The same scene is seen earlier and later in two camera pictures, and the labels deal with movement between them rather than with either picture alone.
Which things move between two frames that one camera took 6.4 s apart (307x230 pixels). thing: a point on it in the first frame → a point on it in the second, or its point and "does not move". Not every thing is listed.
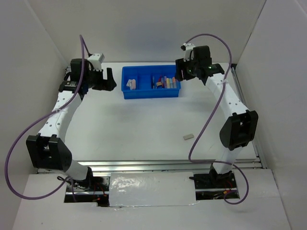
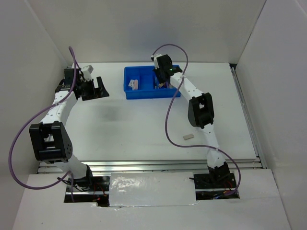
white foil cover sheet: [151, 189] does not move
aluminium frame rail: [164, 166] does not move
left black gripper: [104, 85] → [99, 92]
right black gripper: [181, 65] → [161, 80]
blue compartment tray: [149, 81] does not move
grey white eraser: [187, 137] does not move
